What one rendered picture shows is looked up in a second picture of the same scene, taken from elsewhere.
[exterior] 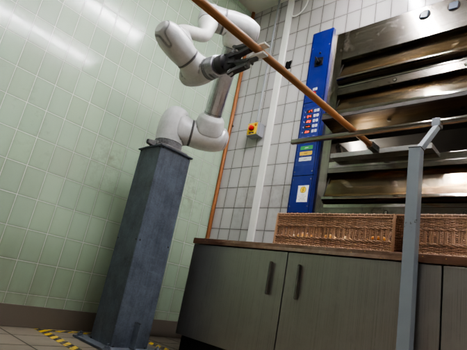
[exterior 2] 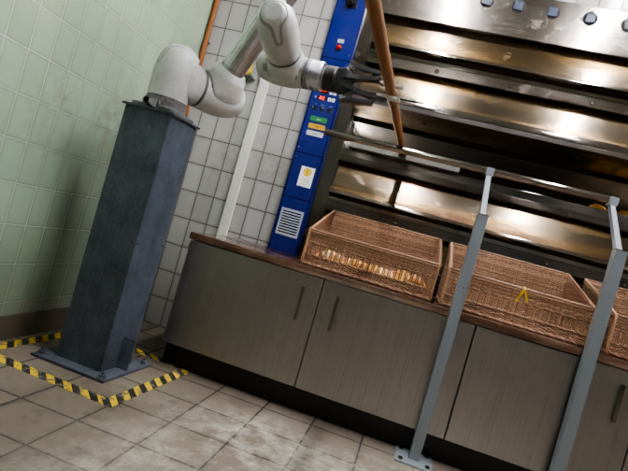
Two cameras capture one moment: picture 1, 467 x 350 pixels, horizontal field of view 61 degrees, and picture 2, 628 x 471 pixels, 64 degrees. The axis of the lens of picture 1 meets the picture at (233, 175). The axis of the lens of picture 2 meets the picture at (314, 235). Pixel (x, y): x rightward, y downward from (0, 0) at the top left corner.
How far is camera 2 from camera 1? 0.97 m
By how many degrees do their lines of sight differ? 37
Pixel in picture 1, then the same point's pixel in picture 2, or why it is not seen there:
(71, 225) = (12, 204)
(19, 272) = not seen: outside the picture
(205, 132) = (222, 96)
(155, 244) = (150, 246)
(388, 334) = (417, 374)
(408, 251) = (456, 313)
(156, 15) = not seen: outside the picture
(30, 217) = not seen: outside the picture
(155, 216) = (154, 211)
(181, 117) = (192, 67)
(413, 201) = (470, 267)
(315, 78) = (344, 24)
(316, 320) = (349, 352)
